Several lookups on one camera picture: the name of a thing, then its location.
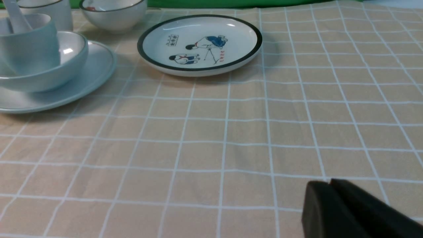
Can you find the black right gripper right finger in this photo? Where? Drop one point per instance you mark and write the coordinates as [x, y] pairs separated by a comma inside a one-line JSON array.
[[377, 218]]

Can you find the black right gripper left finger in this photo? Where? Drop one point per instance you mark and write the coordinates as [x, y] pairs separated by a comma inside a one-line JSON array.
[[325, 215]]

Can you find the pale green rimmed bowl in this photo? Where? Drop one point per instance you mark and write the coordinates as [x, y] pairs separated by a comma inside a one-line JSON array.
[[73, 51]]

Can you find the pale green rimmed cup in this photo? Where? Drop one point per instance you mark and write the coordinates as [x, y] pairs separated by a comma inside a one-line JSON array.
[[29, 52]]

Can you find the plain white ceramic spoon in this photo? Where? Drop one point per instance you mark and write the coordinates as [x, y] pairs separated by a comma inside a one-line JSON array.
[[17, 19]]

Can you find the beige checked tablecloth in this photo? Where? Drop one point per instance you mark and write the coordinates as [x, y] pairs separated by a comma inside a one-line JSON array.
[[335, 92]]

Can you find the black rimmed cartoon plate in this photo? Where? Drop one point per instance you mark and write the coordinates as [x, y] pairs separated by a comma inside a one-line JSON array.
[[200, 45]]

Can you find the pale green rimmed plate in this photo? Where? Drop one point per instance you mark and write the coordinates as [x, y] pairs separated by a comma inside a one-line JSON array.
[[99, 67]]

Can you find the black rimmed white bowl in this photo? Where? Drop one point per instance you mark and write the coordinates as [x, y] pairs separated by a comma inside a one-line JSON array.
[[114, 16]]

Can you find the black rimmed white cup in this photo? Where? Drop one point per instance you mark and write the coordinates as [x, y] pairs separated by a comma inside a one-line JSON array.
[[58, 10]]

